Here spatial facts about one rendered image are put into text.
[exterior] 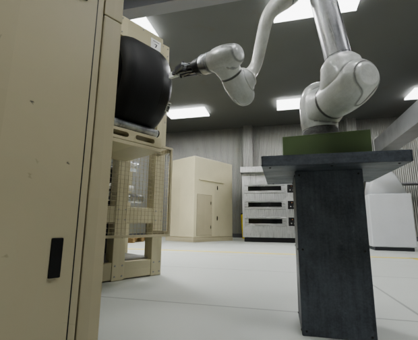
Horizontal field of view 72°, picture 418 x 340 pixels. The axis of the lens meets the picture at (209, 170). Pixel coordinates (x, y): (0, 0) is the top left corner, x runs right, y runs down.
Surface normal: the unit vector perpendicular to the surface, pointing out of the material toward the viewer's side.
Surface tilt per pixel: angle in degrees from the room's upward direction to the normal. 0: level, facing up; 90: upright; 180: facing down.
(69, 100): 90
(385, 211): 90
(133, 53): 78
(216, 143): 90
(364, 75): 94
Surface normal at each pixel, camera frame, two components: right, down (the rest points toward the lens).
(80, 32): 0.73, -0.12
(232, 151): -0.24, -0.18
